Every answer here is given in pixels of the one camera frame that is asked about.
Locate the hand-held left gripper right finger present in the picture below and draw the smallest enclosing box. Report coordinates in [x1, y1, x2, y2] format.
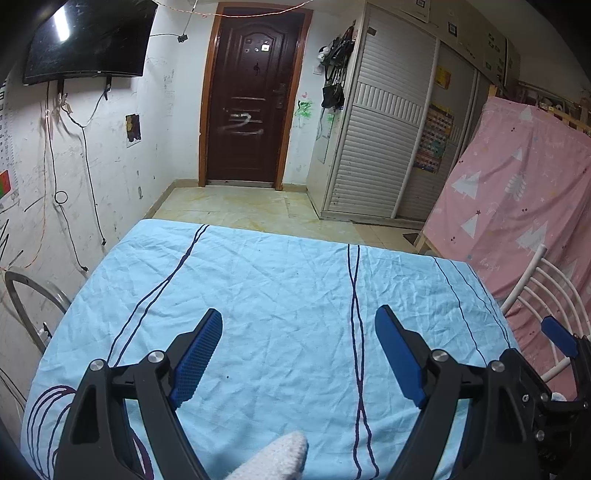
[374, 305, 540, 480]

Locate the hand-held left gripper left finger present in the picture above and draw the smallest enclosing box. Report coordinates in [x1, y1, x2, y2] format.
[53, 308, 223, 480]

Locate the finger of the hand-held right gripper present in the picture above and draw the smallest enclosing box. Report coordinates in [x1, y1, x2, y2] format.
[541, 316, 591, 370]

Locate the white metal chair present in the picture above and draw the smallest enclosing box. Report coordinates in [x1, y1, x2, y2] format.
[499, 244, 591, 384]

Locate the light blue striped sheet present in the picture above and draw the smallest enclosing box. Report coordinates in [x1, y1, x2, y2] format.
[21, 218, 525, 480]

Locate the pink printed curtain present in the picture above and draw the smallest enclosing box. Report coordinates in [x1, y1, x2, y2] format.
[422, 95, 591, 402]

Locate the grey round chair back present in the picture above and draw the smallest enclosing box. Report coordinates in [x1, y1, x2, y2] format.
[4, 267, 72, 356]

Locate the white louvered wardrobe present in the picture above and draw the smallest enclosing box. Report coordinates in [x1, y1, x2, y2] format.
[318, 0, 518, 222]

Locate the colourful grid poster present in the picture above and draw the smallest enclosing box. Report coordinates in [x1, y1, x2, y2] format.
[414, 104, 455, 175]

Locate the small black hanging bag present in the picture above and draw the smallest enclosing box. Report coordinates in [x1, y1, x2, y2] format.
[321, 83, 346, 110]

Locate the dark brown door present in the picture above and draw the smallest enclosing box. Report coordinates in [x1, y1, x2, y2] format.
[198, 2, 314, 191]

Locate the hanging wall cable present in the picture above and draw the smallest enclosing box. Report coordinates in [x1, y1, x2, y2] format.
[44, 83, 109, 273]

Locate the open wall junction box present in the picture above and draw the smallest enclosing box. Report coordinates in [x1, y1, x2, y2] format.
[124, 113, 141, 148]

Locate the black wall television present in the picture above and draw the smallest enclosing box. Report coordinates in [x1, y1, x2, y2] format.
[22, 0, 158, 85]

